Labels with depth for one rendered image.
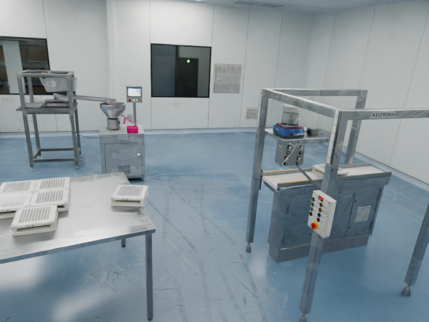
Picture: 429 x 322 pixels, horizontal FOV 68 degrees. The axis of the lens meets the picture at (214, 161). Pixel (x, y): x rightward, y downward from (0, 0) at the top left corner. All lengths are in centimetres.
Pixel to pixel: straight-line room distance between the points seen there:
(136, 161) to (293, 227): 262
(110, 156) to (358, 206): 331
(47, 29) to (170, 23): 243
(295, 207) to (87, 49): 561
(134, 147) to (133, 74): 294
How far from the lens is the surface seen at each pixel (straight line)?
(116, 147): 480
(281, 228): 315
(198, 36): 764
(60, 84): 549
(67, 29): 745
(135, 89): 502
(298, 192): 300
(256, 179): 306
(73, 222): 242
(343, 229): 367
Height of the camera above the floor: 199
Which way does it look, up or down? 20 degrees down
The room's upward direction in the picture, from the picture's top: 3 degrees clockwise
